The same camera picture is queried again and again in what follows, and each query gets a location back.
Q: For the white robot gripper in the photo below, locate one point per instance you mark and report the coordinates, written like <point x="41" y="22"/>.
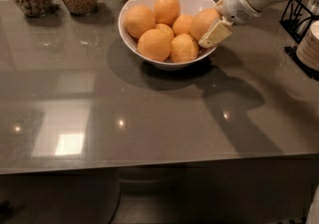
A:
<point x="234" y="7"/>

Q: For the white ceramic bowl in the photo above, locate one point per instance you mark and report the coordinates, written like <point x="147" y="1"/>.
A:
<point x="190" y="7"/>

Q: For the small middle orange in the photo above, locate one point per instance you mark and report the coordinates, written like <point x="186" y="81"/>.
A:
<point x="181" y="24"/>

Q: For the orange at bowl top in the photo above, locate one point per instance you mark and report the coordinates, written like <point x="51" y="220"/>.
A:
<point x="166" y="11"/>

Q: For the small hidden centre orange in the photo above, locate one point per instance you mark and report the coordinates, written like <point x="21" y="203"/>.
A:
<point x="167" y="29"/>

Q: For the stack of paper plates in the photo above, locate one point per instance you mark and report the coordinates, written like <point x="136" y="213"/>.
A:
<point x="308" y="50"/>

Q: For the black wire rack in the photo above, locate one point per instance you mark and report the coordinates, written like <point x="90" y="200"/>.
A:
<point x="296" y="20"/>

